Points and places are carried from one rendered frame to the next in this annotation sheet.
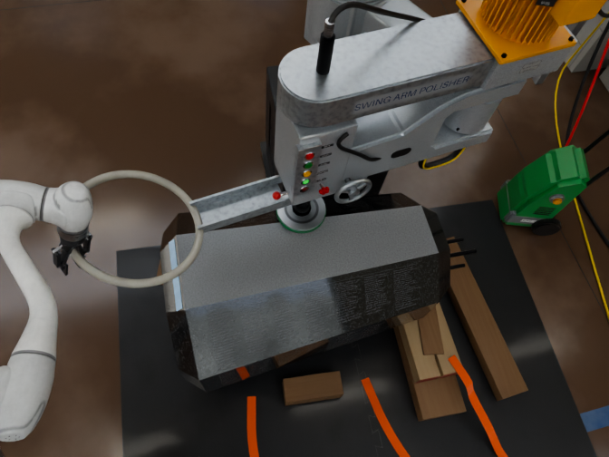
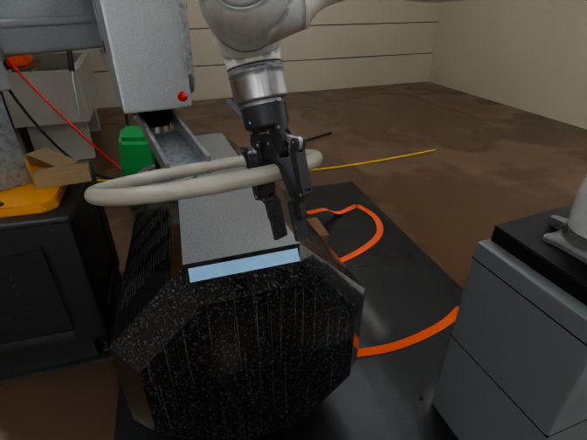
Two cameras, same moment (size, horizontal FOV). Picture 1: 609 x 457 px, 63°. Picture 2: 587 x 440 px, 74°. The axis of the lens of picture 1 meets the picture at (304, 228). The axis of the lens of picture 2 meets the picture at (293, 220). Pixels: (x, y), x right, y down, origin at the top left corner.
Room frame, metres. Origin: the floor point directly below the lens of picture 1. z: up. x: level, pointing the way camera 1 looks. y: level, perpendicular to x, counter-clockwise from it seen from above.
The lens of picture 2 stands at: (0.51, 1.37, 1.46)
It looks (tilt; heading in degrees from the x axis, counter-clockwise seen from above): 30 degrees down; 273
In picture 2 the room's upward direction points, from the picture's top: straight up
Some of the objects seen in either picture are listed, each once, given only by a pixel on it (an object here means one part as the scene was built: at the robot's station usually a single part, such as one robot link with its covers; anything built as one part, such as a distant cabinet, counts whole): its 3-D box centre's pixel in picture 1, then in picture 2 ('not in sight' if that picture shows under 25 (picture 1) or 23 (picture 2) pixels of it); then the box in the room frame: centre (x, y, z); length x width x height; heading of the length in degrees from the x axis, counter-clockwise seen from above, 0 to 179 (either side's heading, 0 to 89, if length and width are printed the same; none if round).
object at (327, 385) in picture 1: (312, 388); not in sight; (0.46, -0.19, 0.07); 0.30 x 0.12 x 0.12; 108
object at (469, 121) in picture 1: (471, 100); not in sight; (1.39, -0.54, 1.34); 0.19 x 0.19 x 0.20
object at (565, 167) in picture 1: (557, 175); (140, 147); (1.82, -1.40, 0.43); 0.35 x 0.35 x 0.87; 5
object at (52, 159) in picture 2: not in sight; (52, 158); (1.69, -0.24, 0.80); 0.20 x 0.10 x 0.05; 161
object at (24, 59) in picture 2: not in sight; (17, 48); (3.30, -2.44, 0.99); 0.50 x 0.22 x 0.33; 113
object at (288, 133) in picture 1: (331, 141); (139, 39); (1.10, -0.04, 1.32); 0.36 x 0.22 x 0.45; 120
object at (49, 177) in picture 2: not in sight; (64, 175); (1.53, -0.06, 0.81); 0.20 x 0.10 x 0.05; 28
